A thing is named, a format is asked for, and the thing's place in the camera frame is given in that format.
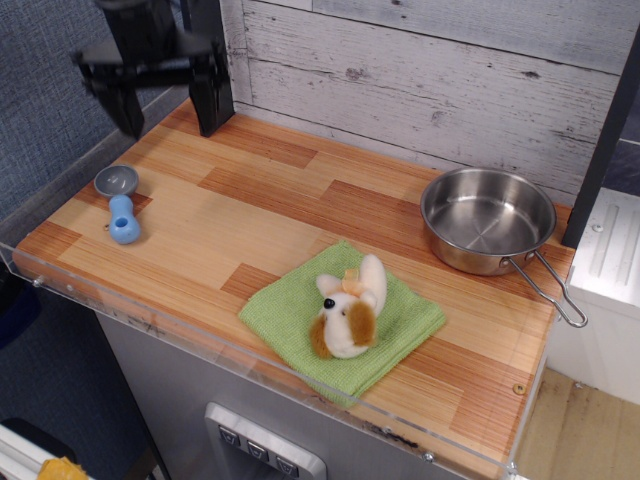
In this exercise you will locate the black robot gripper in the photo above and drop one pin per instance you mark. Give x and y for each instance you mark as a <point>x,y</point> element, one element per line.
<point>147,49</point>

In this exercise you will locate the blue handled grey spoon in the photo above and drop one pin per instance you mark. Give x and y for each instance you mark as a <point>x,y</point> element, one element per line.
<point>118,183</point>

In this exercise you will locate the stainless steel pot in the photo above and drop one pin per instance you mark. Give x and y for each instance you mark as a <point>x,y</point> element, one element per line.
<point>489,222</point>

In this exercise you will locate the green folded cloth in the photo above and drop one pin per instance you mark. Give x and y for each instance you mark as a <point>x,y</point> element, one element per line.
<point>282,313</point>

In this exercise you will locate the white brown plush dog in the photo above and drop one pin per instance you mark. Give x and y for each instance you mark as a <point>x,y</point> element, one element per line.
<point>346,325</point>

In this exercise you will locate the grey cabinet with buttons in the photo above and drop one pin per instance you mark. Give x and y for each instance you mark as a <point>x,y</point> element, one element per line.
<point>216,411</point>

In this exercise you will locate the yellow black object bottom left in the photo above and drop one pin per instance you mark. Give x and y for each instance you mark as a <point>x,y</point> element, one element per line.
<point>61,469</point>

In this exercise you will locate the white appliance at right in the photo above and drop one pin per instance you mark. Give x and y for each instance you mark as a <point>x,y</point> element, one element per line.
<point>604,282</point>

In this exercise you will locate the black left vertical post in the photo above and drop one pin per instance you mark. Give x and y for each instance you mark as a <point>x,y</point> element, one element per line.
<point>204,19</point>

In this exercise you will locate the black vertical post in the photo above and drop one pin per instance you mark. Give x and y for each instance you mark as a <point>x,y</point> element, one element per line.
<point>204,19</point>
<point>605,147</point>

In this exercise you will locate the clear acrylic guard rail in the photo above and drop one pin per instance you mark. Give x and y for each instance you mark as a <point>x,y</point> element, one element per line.
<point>224,216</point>

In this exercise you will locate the black right vertical post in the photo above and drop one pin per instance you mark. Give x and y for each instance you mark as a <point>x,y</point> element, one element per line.
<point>605,147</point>

